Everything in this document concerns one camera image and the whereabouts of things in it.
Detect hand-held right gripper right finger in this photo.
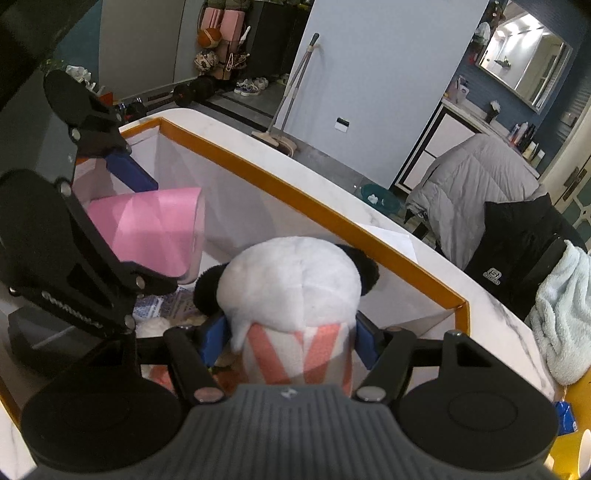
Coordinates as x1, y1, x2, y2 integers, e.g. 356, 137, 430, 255
352, 311, 497, 403

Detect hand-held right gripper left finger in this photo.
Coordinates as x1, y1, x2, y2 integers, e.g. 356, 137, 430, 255
92, 318, 232, 403

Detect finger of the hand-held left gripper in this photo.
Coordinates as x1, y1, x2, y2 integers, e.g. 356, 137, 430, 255
71, 106, 160, 193
55, 178, 183, 296

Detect blue card pack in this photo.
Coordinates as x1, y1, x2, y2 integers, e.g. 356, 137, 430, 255
133, 287, 199, 320

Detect pink wallet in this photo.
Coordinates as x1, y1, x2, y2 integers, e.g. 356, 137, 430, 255
87, 187, 206, 283

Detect panda plush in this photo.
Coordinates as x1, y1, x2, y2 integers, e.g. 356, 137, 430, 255
193, 236, 380, 393

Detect dark grey box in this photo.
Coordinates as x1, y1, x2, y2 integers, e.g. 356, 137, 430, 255
8, 305, 100, 372

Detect orange box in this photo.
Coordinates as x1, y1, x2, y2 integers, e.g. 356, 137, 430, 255
0, 117, 471, 416

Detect white paper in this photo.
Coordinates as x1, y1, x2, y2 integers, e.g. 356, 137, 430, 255
358, 222, 419, 261

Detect green basin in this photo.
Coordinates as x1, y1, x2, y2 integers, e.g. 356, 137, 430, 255
360, 184, 400, 214

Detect white sneakers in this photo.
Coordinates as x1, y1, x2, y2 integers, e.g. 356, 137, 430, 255
233, 78, 269, 97

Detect black jacket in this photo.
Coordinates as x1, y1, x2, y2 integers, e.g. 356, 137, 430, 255
464, 194, 587, 321

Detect pink bags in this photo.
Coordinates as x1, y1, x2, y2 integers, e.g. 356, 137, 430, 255
199, 7, 245, 44

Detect grey jacket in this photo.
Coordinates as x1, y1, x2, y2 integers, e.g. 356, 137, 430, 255
405, 134, 541, 268

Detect light blue blanket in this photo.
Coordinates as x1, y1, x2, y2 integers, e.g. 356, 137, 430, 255
526, 240, 591, 385

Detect black sideboard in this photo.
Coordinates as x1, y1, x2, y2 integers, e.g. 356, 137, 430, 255
245, 0, 315, 79

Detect blue packet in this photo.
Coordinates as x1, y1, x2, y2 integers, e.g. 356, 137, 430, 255
553, 401, 576, 435

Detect white cabinet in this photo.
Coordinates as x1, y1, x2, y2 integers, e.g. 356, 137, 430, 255
392, 99, 541, 195

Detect yellow mug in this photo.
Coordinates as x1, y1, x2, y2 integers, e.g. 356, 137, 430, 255
547, 431, 591, 478

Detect row of toiletry bottles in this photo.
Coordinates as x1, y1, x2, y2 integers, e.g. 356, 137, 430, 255
508, 122, 546, 160

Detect white glazed door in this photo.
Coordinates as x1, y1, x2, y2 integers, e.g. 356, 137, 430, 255
540, 138, 591, 232

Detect wall mirror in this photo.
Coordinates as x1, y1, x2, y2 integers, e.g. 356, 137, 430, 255
478, 0, 573, 112

